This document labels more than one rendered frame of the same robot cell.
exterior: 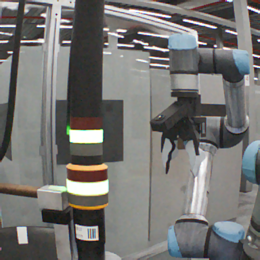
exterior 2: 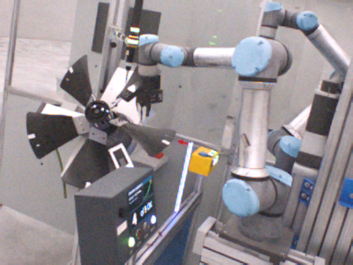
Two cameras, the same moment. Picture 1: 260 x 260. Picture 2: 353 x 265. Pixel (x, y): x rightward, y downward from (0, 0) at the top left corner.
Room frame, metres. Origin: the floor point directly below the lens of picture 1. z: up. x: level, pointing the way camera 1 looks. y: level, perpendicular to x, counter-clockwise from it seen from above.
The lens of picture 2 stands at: (-0.21, -1.66, 1.68)
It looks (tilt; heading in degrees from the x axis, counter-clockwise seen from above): 13 degrees down; 67
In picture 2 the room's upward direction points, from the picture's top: 10 degrees clockwise
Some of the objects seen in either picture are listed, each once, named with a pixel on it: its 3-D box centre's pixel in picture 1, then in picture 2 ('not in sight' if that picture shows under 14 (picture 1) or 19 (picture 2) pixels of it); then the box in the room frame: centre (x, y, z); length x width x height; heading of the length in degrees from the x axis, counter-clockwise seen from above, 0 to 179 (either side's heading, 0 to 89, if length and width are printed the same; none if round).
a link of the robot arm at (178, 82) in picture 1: (183, 84); (267, 32); (0.94, -0.13, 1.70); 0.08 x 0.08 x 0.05
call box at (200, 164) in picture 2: not in sight; (203, 162); (0.85, 0.01, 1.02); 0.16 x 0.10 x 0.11; 46
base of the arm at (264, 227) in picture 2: not in sight; (262, 218); (0.70, -0.66, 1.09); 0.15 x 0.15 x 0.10
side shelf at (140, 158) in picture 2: not in sight; (134, 155); (0.68, 0.52, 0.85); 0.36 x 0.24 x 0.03; 136
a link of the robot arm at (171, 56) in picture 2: not in sight; (169, 55); (0.42, -0.27, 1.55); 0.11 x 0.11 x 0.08; 22
